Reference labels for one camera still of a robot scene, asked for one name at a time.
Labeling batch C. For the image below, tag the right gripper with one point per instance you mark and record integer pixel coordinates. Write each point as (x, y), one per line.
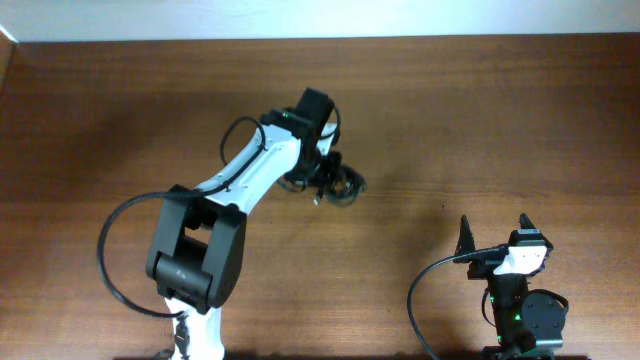
(484, 265)

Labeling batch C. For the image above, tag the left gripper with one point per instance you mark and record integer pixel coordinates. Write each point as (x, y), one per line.
(333, 157)

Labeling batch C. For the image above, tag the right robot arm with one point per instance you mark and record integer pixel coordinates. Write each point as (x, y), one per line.
(528, 322)

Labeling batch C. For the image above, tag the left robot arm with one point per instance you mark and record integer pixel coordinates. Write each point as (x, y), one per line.
(197, 250)

